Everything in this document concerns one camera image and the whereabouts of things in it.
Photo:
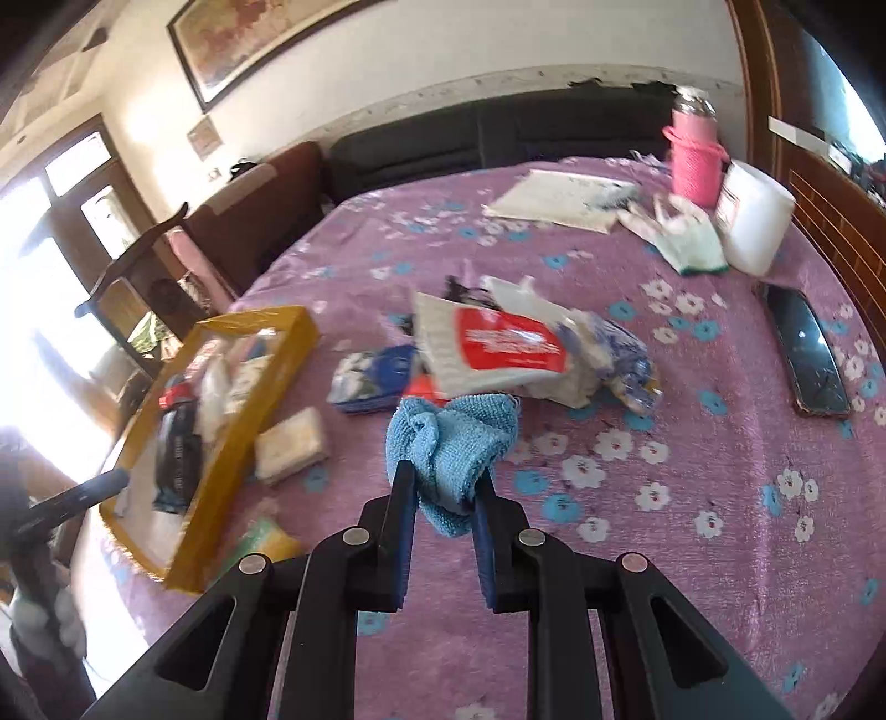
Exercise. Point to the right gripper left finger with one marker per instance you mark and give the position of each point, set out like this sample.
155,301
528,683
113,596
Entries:
278,640

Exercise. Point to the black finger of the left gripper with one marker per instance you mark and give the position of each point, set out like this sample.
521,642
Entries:
42,519

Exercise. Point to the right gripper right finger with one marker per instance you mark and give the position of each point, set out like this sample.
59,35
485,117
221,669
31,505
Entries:
607,638

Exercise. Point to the pink rose tissue pack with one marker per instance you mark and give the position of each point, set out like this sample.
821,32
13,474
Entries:
213,389

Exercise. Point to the blue towel cloth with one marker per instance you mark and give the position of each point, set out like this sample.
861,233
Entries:
450,447

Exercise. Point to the lemon print tissue pack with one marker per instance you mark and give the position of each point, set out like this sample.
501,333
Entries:
244,382

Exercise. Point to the left hand white glove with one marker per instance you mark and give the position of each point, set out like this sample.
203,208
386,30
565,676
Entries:
49,634

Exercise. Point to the black packet in tray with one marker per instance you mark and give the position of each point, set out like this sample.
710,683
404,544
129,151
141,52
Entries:
179,456

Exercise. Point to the beige tissue pack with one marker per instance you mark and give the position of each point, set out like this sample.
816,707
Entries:
290,446

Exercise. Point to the yellow cardboard box tray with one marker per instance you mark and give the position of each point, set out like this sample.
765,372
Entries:
175,549

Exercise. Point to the dark wooden chair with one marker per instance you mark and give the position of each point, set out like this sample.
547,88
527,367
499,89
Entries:
142,269

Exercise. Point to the purple floral tablecloth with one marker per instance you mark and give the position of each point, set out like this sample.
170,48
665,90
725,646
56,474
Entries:
771,523

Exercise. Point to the blue white tissue pack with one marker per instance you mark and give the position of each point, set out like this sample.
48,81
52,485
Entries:
369,381

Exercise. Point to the blue white patterned bag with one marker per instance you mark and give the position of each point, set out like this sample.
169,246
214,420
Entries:
617,359

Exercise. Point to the white red plastic bag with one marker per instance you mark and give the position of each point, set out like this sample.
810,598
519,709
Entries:
509,346

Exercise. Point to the wooden glass door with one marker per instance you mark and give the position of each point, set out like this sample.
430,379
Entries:
66,216

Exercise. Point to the brown armchair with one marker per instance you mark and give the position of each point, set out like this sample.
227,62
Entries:
245,226

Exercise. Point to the black smartphone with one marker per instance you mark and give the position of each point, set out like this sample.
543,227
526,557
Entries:
809,362

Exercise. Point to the white work glove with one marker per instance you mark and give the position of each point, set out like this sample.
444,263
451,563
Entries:
680,230

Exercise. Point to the white paper notebook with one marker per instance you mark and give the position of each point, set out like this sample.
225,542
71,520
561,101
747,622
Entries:
566,199

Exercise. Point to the white plastic jar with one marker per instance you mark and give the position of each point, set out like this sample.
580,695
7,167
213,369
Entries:
752,217

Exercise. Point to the pink thermos bottle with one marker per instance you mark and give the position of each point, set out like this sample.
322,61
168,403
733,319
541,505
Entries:
696,155

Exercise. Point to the black sofa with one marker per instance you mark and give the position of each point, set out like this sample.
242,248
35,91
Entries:
587,119

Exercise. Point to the wooden cabinet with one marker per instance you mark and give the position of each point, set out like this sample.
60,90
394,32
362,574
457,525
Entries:
796,107

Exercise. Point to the framed wall painting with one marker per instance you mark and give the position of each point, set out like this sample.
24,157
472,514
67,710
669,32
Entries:
221,43

